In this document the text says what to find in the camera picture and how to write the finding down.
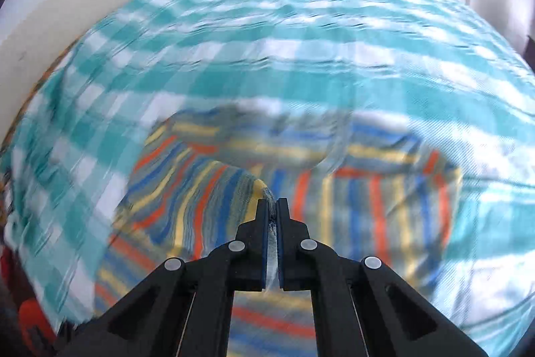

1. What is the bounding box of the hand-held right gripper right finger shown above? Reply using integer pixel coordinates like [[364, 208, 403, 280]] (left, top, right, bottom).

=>
[[276, 197, 491, 357]]

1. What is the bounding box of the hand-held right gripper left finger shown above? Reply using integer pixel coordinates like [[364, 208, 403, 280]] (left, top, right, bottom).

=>
[[54, 198, 270, 357]]

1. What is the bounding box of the multicolour striped small shirt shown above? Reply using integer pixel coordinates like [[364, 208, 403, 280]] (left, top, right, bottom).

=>
[[94, 105, 465, 357]]

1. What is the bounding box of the teal white plaid bedsheet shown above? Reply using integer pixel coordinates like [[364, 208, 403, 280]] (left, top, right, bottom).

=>
[[0, 0, 535, 357]]

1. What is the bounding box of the person's red clothing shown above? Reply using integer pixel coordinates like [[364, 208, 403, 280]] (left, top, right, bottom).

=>
[[0, 246, 58, 348]]

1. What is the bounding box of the cream padded board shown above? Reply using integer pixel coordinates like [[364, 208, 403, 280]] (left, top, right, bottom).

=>
[[0, 0, 190, 151]]

